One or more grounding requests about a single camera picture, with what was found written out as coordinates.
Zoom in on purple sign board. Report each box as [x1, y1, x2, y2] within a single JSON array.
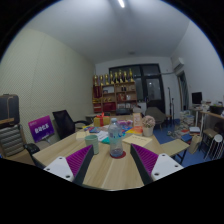
[[27, 115, 55, 144]]

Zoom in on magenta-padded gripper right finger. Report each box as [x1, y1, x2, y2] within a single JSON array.
[[129, 143, 184, 186]]

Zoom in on black mesh office chair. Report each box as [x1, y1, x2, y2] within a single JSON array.
[[52, 109, 91, 140]]

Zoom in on pink flowers in white pot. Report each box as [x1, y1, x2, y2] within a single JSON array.
[[141, 115, 156, 137]]

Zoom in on yellow paper envelope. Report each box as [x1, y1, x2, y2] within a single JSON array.
[[122, 134, 153, 148]]

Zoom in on yellow gift box red ribbon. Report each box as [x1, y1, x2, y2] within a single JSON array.
[[93, 113, 111, 128]]

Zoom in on flat round red coaster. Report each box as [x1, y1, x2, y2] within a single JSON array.
[[109, 150, 127, 160]]

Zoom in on wooden shelf unit with trophies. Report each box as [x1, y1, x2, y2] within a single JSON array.
[[92, 68, 138, 114]]

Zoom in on white-legged wooden side desk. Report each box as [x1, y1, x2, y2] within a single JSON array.
[[189, 106, 224, 158]]

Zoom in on pale green cup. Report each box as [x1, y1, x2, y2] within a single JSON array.
[[84, 134, 100, 155]]

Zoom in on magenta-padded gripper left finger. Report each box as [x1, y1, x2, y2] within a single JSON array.
[[43, 144, 95, 187]]

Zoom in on low wooden stool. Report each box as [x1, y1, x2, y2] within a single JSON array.
[[159, 138, 190, 165]]

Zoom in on black computer monitor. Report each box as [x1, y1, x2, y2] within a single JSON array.
[[191, 91, 203, 106]]

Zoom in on dark glass door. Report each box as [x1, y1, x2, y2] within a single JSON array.
[[109, 63, 166, 114]]

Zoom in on white round stool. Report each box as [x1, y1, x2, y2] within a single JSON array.
[[204, 133, 224, 160]]

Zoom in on clear plastic water bottle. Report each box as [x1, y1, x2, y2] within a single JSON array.
[[107, 117, 124, 158]]

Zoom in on white booklet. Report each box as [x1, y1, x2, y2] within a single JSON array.
[[95, 130, 110, 142]]

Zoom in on orange standing card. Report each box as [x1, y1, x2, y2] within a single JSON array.
[[132, 112, 143, 128]]

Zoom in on wooden stool with dark legs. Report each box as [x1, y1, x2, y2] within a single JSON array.
[[201, 128, 219, 148]]

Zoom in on pile of books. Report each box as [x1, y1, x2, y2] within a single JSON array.
[[173, 110, 201, 141]]

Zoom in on grey-green armchair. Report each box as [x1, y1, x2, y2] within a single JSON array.
[[144, 106, 168, 129]]

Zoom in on black tripod stand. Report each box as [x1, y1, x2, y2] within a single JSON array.
[[166, 87, 176, 127]]

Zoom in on blue book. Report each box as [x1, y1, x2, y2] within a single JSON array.
[[83, 125, 101, 134]]

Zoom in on orange and yellow book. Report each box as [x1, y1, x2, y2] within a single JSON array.
[[125, 126, 144, 136]]

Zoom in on white wall air conditioner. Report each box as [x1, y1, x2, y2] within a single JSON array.
[[171, 57, 185, 72]]

